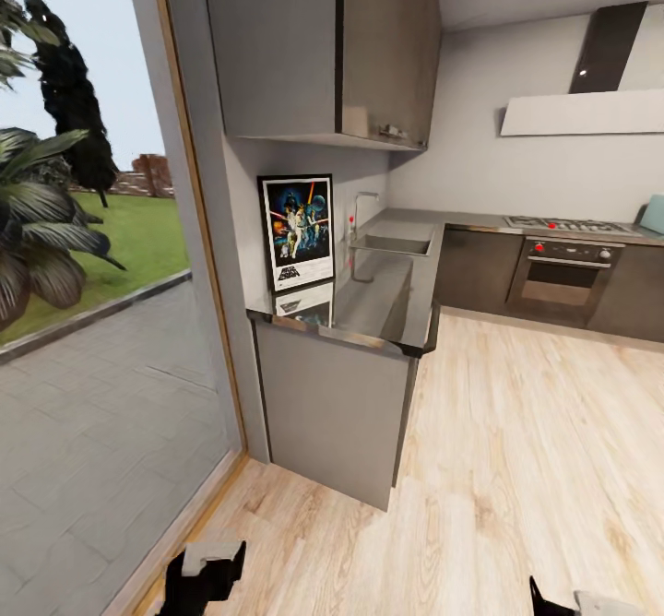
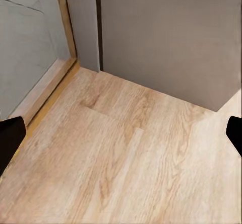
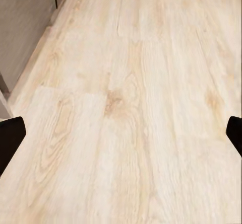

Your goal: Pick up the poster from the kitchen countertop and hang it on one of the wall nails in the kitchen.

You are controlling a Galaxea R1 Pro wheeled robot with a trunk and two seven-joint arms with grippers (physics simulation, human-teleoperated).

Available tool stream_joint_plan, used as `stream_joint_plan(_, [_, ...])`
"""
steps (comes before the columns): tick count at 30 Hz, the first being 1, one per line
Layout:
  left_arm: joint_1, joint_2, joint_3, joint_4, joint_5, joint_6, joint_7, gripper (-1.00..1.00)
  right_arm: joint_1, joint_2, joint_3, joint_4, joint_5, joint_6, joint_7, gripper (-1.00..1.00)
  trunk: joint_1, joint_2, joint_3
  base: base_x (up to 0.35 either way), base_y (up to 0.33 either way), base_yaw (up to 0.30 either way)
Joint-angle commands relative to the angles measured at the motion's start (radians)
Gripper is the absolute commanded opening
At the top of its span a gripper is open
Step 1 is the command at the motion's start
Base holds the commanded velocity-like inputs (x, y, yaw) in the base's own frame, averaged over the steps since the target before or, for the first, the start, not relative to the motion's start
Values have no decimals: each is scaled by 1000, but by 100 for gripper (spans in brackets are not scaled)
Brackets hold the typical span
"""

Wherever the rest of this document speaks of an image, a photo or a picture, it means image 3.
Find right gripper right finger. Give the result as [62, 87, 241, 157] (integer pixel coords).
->
[226, 116, 242, 157]

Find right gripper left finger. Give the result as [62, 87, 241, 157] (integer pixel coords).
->
[0, 116, 26, 176]

